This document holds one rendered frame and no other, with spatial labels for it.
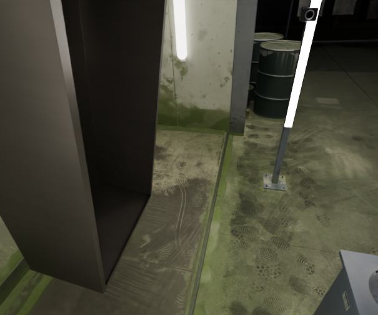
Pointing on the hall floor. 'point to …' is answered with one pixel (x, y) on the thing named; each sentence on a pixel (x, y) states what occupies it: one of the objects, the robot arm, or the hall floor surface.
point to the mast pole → (280, 154)
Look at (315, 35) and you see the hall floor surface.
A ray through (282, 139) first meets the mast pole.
